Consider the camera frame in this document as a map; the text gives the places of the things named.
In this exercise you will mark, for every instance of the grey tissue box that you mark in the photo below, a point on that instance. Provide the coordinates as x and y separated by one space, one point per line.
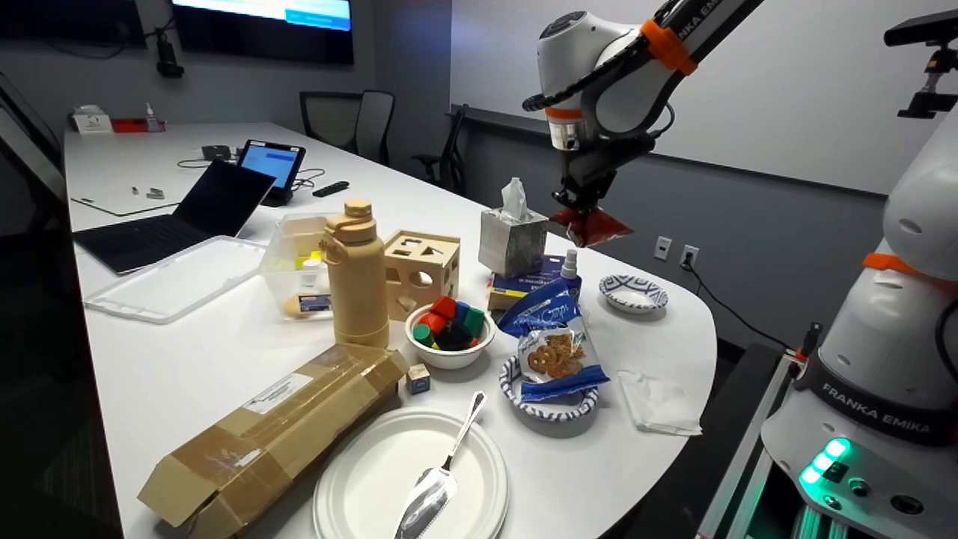
513 235

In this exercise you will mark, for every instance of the white foam plate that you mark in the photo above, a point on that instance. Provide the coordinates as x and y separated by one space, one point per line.
366 485

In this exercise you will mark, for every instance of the wooden shape sorter box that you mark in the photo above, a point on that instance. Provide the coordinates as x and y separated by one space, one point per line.
420 268

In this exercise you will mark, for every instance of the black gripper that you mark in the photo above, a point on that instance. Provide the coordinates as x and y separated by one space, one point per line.
591 171

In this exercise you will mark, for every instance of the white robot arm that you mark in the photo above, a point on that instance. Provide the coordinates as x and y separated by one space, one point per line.
865 430

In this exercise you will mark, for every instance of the tan water bottle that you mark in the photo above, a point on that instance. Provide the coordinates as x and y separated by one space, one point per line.
357 277

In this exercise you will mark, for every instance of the black laptop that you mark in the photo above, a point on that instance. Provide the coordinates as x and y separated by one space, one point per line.
217 205

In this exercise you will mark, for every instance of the wall monitor screen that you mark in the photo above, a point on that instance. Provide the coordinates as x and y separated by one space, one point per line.
303 32

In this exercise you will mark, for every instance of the blue yellow textbook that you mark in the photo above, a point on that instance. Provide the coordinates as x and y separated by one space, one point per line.
509 288

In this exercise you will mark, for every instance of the white paper napkin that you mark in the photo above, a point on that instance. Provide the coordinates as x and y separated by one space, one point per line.
660 406

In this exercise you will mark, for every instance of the black marker remote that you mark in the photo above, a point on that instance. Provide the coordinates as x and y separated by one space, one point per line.
330 190

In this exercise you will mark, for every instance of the blue white pretzel crisps packet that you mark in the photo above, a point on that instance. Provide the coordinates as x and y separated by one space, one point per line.
549 330

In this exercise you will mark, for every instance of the small wooden cube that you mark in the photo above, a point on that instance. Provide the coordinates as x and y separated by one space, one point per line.
417 379

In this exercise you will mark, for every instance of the long cardboard box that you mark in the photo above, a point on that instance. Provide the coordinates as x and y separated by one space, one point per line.
227 475

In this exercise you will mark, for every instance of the grey office chair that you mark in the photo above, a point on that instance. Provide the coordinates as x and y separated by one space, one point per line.
372 123
330 117

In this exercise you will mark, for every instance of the white bowl of blocks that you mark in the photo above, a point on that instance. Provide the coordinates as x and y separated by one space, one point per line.
446 333

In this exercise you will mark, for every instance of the clear plastic container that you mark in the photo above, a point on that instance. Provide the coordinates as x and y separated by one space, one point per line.
294 268

